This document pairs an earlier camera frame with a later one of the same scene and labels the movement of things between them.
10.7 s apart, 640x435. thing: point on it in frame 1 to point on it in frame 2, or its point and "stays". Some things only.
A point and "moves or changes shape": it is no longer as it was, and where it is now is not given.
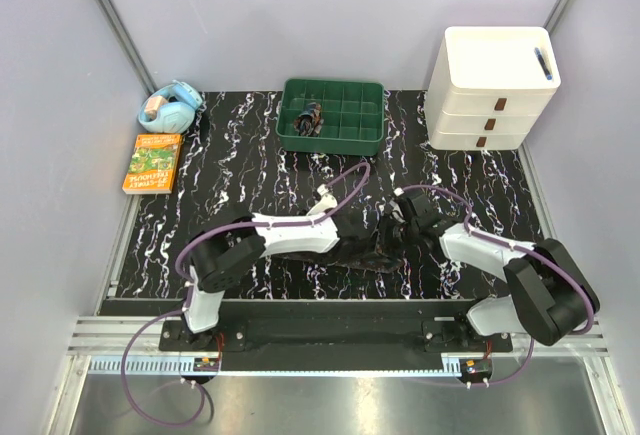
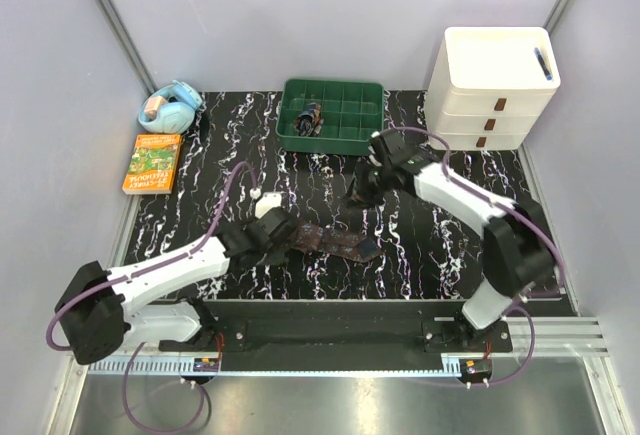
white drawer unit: (486, 88) stays
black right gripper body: (411, 229) to (375, 177)
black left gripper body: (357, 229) to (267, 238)
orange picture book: (154, 164) stays
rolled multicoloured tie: (309, 122) stays
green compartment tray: (353, 116) stays
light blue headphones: (171, 108) stays
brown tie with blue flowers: (365, 258) moves or changes shape
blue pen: (542, 62) stays
